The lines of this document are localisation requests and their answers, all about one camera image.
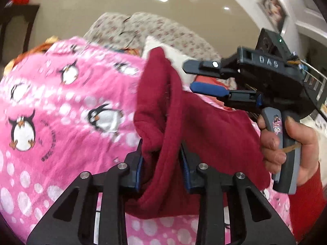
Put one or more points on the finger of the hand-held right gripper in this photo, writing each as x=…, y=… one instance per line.
x=201, y=66
x=207, y=88

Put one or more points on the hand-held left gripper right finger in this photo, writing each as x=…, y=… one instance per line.
x=184, y=168

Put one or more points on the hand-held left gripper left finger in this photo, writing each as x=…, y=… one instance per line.
x=138, y=168

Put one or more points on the dark red knit sweater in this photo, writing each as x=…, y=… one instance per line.
x=204, y=132

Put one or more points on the person's right forearm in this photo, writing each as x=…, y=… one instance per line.
x=309, y=204

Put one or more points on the person's right hand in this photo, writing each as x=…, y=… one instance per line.
x=306, y=143

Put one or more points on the metal rack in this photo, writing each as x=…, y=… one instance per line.
x=313, y=81

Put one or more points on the white pillow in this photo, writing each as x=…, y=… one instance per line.
x=153, y=44

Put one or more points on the floral patterned cushion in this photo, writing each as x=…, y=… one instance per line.
x=158, y=28

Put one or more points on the pink penguin blanket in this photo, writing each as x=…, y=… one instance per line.
x=63, y=122

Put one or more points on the multicoloured cloth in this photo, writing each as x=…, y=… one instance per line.
x=43, y=47

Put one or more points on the dark wooden side table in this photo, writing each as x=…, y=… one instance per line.
x=18, y=12

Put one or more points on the framed wall picture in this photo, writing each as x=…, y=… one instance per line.
x=273, y=7

